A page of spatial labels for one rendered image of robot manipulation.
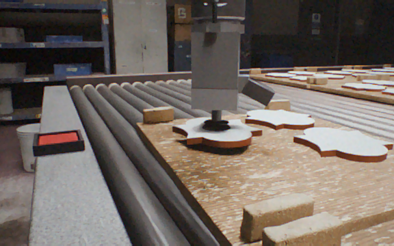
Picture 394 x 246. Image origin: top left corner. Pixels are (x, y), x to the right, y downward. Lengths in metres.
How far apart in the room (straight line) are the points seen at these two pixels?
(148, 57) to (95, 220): 4.71
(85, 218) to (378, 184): 0.31
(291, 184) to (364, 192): 0.07
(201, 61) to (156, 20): 4.62
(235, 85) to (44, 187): 0.27
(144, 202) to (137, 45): 4.66
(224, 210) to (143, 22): 4.76
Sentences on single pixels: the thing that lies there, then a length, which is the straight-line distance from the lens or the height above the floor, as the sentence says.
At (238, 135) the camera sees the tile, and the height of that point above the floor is 0.96.
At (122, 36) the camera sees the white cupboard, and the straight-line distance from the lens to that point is 4.94.
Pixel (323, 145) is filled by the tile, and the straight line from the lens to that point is 0.46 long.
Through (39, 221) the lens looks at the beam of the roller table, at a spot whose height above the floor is 0.92.
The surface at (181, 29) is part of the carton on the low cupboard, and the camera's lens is 5.29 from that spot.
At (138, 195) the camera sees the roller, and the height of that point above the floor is 0.92.
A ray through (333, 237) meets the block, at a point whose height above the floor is 0.95.
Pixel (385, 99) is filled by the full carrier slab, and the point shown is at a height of 0.93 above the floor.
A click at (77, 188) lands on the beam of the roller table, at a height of 0.92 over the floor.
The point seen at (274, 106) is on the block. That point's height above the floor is 0.95.
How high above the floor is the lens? 1.08
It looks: 14 degrees down
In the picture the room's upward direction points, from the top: straight up
